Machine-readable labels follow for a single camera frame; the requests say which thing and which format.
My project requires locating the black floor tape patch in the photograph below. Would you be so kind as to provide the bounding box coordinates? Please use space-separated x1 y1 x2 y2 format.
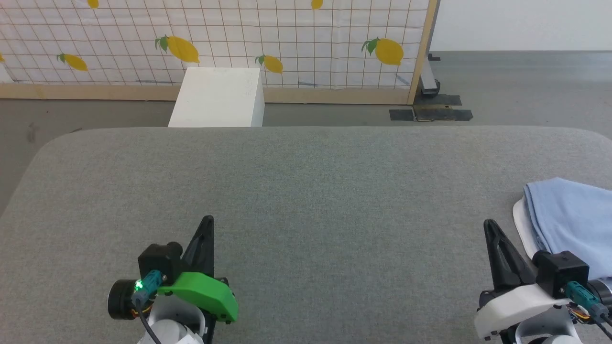
389 94 474 123

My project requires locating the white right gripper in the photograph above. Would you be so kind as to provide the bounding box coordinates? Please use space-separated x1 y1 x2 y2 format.
474 219 612 341

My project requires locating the lemon print wood-framed partition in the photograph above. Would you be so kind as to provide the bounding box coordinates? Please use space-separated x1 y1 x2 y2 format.
0 0 439 106

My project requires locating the camera cable teal plug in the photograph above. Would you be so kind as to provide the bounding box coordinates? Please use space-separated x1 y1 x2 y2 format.
131 269 164 344
566 281 612 341

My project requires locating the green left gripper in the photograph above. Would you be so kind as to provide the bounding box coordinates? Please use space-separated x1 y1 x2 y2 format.
107 215 239 324

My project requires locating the right camera cable teal plug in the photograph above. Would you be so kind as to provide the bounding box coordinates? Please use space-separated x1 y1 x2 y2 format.
566 281 612 341

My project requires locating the grey metal partition foot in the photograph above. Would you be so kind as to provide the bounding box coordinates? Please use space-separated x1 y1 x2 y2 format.
420 10 441 97

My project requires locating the light blue garment white lining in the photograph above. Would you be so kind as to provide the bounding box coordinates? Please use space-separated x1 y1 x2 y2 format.
512 177 612 280

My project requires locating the white rectangular box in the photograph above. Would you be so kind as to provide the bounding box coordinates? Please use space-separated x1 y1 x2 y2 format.
168 66 265 128

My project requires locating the left camera cable teal plug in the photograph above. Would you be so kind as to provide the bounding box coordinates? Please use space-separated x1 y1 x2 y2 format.
131 269 164 344

